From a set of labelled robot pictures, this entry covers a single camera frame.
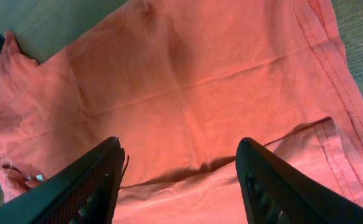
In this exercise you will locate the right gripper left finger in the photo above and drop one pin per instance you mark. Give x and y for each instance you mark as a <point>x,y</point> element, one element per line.
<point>86,191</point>

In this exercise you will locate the orange FRAM t-shirt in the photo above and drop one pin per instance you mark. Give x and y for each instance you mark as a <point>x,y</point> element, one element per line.
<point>180,83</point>

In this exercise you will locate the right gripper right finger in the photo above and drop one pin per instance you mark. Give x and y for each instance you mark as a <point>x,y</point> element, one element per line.
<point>275,192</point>

